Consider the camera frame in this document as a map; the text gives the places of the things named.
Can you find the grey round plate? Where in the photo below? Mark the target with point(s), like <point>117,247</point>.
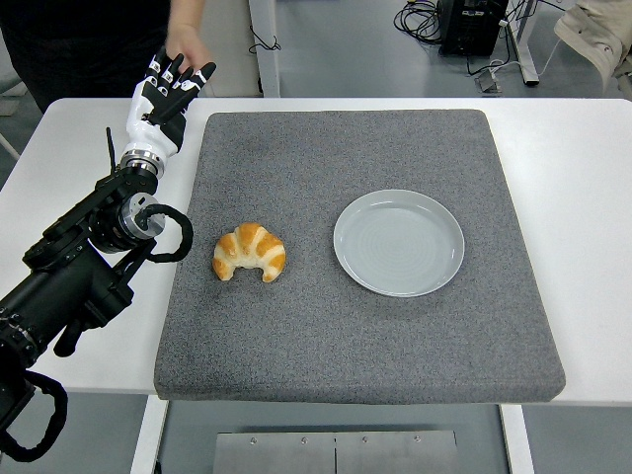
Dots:
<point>400,247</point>

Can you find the beige cloth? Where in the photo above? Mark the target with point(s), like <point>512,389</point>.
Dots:
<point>592,29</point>

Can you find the grey fabric mat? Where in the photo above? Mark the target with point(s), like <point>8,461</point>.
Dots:
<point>345,336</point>

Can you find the grey metal plate with screws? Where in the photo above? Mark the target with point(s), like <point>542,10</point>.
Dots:
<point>276,454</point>

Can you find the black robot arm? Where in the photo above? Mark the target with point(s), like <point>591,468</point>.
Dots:
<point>74,291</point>

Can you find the golden croissant bread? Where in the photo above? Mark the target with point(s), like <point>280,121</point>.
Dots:
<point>257,244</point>

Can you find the white metal desk leg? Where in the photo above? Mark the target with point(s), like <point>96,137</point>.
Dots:
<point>269,69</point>

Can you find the white desk leg with foot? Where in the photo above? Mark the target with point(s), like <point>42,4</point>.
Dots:
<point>527,59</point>

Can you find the person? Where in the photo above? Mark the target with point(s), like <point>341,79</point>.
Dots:
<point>74,39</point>

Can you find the person's hand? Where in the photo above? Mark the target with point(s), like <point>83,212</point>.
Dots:
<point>185,42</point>

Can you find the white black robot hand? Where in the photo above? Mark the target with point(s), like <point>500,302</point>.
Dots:
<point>148,133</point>

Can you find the white panel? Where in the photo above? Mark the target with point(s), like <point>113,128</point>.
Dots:
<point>232,49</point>

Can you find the white table leg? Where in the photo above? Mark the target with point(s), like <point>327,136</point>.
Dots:
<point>148,434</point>
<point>516,439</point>

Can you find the black computer box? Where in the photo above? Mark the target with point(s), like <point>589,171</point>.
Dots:
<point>469,29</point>

